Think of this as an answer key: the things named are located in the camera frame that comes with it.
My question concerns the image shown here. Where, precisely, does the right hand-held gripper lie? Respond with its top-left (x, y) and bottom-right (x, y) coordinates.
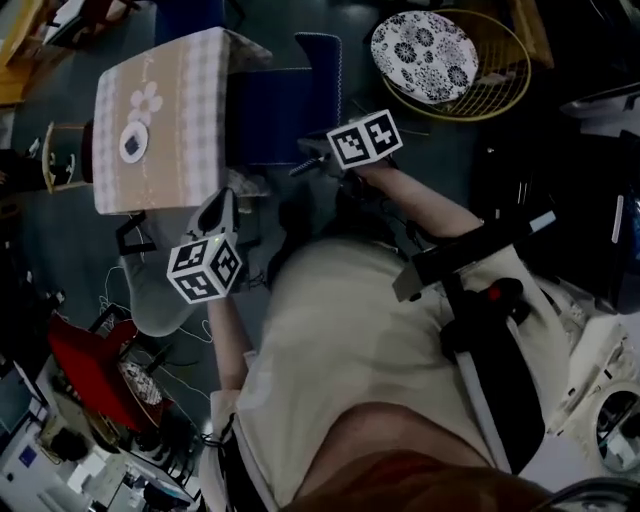
top-left (298, 109), bottom-right (404, 179)

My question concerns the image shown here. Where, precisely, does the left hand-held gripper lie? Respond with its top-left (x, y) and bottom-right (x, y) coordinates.
top-left (166, 187), bottom-right (245, 305)

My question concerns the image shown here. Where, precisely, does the grey armchair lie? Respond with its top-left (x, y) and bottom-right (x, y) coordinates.
top-left (115, 199), bottom-right (261, 337)

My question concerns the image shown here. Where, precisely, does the dark seat wooden chair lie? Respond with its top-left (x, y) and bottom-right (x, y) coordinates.
top-left (42, 119), bottom-right (96, 195)

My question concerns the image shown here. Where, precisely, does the person's left forearm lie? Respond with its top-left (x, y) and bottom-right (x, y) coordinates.
top-left (207, 294), bottom-right (254, 397)

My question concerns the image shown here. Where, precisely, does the person's right forearm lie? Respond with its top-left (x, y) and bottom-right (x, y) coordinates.
top-left (359, 164), bottom-right (484, 241)

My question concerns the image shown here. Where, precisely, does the table with checked tablecloth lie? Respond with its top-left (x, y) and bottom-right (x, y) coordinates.
top-left (92, 27), bottom-right (274, 216)

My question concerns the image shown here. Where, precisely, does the white round plate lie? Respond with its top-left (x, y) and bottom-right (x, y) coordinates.
top-left (118, 123), bottom-right (151, 164)

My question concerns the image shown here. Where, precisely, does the floral round cushion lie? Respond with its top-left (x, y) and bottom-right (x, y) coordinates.
top-left (370, 12), bottom-right (480, 105)
top-left (117, 360), bottom-right (164, 408)

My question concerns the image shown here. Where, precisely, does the black flat device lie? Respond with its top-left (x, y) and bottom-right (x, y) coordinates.
top-left (392, 209), bottom-right (558, 304)

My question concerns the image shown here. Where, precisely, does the person's torso in white shirt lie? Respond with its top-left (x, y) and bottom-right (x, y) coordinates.
top-left (199, 237), bottom-right (571, 512)

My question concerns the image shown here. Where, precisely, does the red armchair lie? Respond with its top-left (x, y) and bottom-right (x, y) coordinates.
top-left (48, 314), bottom-right (174, 434)

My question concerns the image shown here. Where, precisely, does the light wooden desk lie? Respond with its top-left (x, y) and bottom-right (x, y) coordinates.
top-left (0, 0), bottom-right (47, 107)

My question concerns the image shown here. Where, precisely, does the white ornate dressing table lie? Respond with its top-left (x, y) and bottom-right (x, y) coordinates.
top-left (544, 319), bottom-right (640, 477)

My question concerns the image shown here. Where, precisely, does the white cable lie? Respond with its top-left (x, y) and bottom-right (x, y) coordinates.
top-left (97, 264), bottom-right (217, 402)

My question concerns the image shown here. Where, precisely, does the yellow wire chair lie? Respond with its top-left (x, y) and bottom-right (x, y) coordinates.
top-left (370, 8), bottom-right (532, 123)

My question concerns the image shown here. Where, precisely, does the black mount with red button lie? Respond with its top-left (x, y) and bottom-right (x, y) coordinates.
top-left (439, 277), bottom-right (532, 362)

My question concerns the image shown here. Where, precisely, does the black shoulder strap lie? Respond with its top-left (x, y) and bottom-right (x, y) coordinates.
top-left (452, 319), bottom-right (547, 477)

